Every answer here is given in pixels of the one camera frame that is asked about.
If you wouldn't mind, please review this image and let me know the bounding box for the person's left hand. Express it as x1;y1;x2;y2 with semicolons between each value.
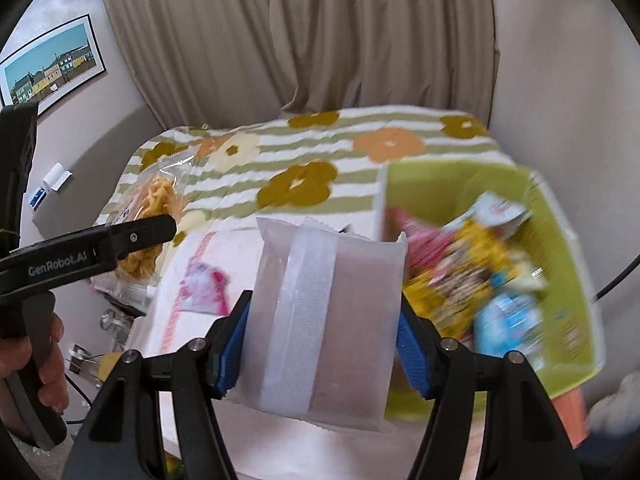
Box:
0;312;69;431

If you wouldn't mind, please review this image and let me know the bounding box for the green cardboard box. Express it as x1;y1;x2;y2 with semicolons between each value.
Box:
377;160;603;401

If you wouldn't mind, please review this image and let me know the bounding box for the small pink white packet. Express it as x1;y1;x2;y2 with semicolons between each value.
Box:
181;259;230;315

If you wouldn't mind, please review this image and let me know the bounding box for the metal clip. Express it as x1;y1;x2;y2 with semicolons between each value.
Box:
67;344;123;383

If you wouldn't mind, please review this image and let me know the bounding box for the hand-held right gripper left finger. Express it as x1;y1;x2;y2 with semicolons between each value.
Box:
62;290;252;480

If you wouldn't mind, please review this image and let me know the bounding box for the framed houses picture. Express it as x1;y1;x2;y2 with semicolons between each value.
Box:
0;14;108;117

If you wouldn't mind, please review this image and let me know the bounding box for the yellow snack packet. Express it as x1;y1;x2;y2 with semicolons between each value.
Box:
402;222;506;333

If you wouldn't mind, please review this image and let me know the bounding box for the clear noodle snack packet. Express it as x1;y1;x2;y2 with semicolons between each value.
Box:
92;147;196;306

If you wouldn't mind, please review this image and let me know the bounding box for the grey-blue snack packet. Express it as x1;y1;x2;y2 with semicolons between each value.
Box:
467;192;533;233

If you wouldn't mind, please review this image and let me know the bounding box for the grey padded headboard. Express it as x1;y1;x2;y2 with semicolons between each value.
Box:
30;105;166;241

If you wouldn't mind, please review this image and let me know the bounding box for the large blue white snack packet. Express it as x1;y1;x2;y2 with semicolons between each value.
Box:
472;292;546;358

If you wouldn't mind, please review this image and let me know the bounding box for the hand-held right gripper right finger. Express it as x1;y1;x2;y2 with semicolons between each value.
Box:
397;305;583;480

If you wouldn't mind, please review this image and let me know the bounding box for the white cloth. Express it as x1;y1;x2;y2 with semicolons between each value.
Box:
587;377;638;438

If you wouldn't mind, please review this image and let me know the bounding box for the orange packet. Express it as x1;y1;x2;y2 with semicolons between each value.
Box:
547;387;587;448

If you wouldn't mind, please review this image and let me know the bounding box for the beige curtain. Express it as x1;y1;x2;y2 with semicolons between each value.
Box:
97;0;501;131

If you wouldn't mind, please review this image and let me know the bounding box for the pink snack packet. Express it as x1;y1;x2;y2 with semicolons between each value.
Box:
387;207;453;281

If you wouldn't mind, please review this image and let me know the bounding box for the floral striped blanket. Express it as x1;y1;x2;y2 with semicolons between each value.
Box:
95;105;516;281

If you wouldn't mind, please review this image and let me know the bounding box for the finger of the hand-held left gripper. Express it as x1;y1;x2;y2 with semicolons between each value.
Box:
99;215;178;265

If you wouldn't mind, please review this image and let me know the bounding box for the black cable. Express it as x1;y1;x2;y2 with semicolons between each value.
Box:
590;255;640;306

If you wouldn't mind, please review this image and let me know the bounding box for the translucent wafer packet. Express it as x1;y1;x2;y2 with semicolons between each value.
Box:
227;215;408;433

